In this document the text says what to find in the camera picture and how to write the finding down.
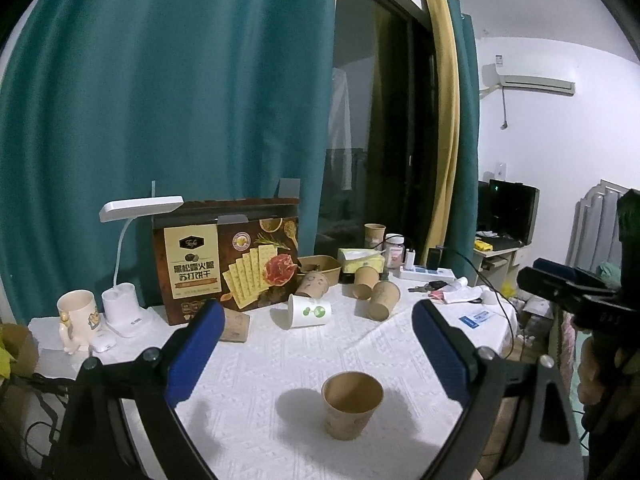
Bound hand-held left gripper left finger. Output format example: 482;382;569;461
50;299;227;480

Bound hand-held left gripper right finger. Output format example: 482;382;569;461
411;299;587;480

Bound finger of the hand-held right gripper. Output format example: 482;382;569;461
516;266;622;314
531;257;620;292

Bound plain brown paper cup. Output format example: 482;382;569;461
368;281;401;321
364;223;387;251
353;266;379;301
321;371;385;441

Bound white paper cup green print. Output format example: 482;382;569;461
287;294;333;330

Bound brown paper cup face drawing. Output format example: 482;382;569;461
294;271;329;298

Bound person's right hand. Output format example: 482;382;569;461
577;341;621;408

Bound blue white card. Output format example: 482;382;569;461
459;311;493;330

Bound small white side desk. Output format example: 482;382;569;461
472;240;532;302

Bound grey ribbed panel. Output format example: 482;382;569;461
567;179;632;281

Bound black computer monitor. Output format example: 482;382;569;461
477;179;541;247

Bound white power strip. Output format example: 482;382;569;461
400;266;457;282

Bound brown cracker box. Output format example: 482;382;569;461
151;178;302;327

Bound white embossed tablecloth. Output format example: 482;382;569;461
27;260;518;480

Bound white desk lamp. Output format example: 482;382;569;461
98;196;185;338

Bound small white plastic gadget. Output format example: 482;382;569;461
89;332;117;354

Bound clear pill bottle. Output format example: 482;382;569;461
385;233;406;267

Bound cream ceramic mug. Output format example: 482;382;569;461
56;289;103;356

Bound yellow green tissue box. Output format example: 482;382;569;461
337;248;386;275

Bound narrow teal curtain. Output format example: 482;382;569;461
442;0;481;271

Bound brown paper bowl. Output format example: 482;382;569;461
297;255;342;283

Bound yellow plant leaves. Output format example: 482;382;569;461
0;322;40;382

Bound white air conditioner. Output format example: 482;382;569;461
481;62;576;97

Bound yellow curtain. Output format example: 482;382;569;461
417;0;461;256

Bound dark glass sliding door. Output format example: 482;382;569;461
315;0;441;256

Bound wide teal curtain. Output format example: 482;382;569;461
0;0;342;328

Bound black cable bundle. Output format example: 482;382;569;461
17;374;77;461

